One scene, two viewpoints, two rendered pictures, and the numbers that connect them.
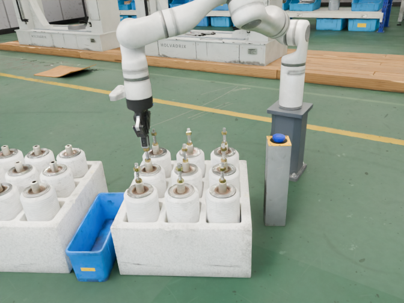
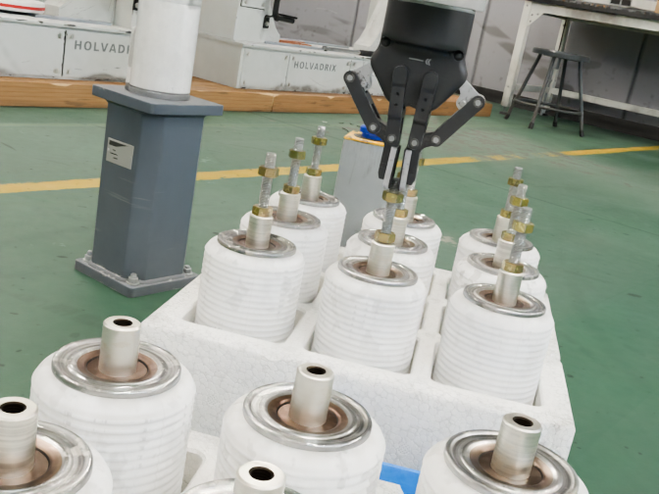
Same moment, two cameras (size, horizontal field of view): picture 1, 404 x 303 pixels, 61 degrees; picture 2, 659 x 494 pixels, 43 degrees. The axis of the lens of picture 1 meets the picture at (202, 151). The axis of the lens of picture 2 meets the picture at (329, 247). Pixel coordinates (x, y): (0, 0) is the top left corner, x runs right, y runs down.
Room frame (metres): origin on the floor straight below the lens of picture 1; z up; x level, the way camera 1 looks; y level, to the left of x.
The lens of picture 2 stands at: (0.96, 0.92, 0.48)
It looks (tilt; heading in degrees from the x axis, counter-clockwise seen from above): 16 degrees down; 272
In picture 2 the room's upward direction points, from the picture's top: 11 degrees clockwise
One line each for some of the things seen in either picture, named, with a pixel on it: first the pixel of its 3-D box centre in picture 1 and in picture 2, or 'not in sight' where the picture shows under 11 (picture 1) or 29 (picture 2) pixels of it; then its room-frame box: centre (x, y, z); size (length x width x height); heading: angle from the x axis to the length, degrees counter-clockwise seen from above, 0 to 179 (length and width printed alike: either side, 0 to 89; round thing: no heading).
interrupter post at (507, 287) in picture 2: (139, 186); (507, 287); (0.83, 0.18, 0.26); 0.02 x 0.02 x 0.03
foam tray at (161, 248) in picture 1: (189, 211); (364, 378); (0.93, 0.05, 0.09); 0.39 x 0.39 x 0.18; 84
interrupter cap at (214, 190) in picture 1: (222, 190); (500, 240); (0.81, -0.05, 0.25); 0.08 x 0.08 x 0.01
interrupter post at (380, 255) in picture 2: (148, 166); (380, 259); (0.95, 0.17, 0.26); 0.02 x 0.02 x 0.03
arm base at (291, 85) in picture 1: (291, 85); (166, 38); (1.32, -0.37, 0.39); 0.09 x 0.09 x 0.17; 57
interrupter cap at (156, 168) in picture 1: (149, 169); (378, 271); (0.95, 0.17, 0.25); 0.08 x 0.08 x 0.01
